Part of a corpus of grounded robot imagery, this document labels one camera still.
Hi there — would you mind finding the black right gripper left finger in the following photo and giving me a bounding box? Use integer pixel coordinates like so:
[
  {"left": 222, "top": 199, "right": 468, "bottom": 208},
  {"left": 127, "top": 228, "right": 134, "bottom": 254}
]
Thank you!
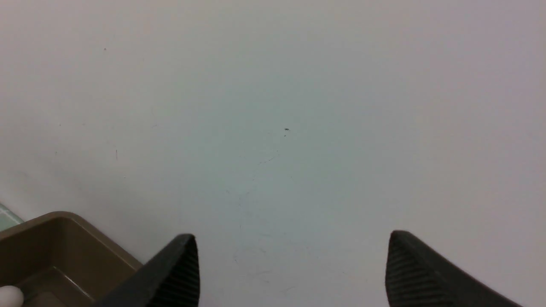
[{"left": 93, "top": 234, "right": 200, "bottom": 307}]

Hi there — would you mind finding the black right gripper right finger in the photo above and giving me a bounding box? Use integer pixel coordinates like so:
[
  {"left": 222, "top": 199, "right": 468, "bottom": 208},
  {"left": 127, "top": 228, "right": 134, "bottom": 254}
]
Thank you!
[{"left": 385, "top": 230, "right": 517, "bottom": 307}]

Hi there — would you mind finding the white ping-pong ball dark smudge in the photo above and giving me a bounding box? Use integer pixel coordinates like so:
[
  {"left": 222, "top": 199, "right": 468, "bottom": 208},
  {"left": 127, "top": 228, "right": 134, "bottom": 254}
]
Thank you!
[{"left": 0, "top": 285, "right": 25, "bottom": 307}]

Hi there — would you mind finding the olive green plastic bin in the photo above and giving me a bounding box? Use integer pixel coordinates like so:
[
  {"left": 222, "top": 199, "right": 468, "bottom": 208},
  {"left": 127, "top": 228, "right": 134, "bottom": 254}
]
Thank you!
[{"left": 0, "top": 211, "right": 142, "bottom": 307}]

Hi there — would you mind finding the green checkered table mat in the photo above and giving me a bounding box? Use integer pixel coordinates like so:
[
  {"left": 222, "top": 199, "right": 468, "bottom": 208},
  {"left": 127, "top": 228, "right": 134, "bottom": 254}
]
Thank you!
[{"left": 0, "top": 204, "right": 24, "bottom": 231}]

